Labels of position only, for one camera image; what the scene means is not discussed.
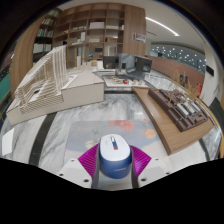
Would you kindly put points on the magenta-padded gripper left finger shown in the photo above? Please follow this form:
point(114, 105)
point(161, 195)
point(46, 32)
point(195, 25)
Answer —
point(87, 163)

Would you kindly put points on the long ceiling light strip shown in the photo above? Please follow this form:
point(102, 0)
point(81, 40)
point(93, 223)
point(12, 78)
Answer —
point(162, 26)

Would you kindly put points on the dark grey building model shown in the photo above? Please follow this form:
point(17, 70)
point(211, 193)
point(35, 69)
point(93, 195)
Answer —
point(110, 62)
point(143, 64)

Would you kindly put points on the brown model on wooden board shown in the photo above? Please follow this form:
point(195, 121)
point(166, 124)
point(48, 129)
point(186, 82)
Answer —
point(166, 123)

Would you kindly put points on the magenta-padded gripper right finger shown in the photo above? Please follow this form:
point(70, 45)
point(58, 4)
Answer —
point(140, 163)

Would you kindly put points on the group of small ceiling lights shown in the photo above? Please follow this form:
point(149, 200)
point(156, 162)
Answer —
point(176, 55)

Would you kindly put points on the white wall sign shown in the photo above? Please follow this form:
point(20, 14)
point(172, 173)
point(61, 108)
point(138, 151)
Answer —
point(139, 37)

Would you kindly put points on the white flat site model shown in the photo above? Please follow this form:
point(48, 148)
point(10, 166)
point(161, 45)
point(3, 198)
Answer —
point(121, 81)

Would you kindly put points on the white and blue computer mouse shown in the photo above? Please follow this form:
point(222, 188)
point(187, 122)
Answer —
point(115, 156)

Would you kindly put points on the white architectural model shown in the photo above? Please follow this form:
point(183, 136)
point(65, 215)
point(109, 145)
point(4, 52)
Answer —
point(80, 90)

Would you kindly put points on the wooden shelf unit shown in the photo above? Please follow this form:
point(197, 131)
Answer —
point(100, 30)

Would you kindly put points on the dark bookshelf with books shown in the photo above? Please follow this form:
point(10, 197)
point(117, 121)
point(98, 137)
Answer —
point(4, 85)

